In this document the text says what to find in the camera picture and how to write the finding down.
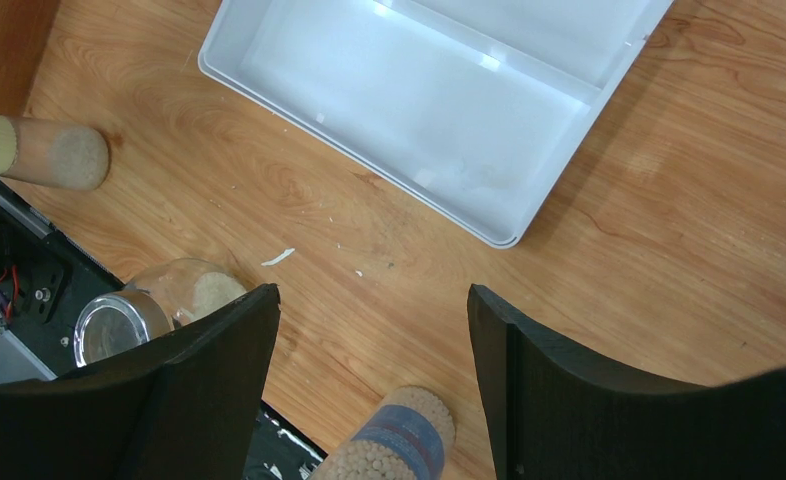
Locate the round glass jar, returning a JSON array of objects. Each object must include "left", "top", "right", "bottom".
[{"left": 72, "top": 258, "right": 247, "bottom": 367}]

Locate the wooden compartment organizer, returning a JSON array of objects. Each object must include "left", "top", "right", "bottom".
[{"left": 0, "top": 0, "right": 60, "bottom": 116}]

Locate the white divided tray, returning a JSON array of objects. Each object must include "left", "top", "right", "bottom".
[{"left": 198, "top": 0, "right": 669, "bottom": 249}]

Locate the silver lid peppercorn bottle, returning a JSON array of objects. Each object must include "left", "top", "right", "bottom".
[{"left": 311, "top": 386, "right": 456, "bottom": 480}]

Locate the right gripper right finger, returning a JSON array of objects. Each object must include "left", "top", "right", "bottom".
[{"left": 467, "top": 285, "right": 786, "bottom": 479}]

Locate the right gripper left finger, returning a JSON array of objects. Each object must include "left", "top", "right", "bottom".
[{"left": 0, "top": 284, "right": 280, "bottom": 479}]

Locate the yellow lid spice bottle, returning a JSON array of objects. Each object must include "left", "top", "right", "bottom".
[{"left": 0, "top": 115, "right": 110, "bottom": 191}]

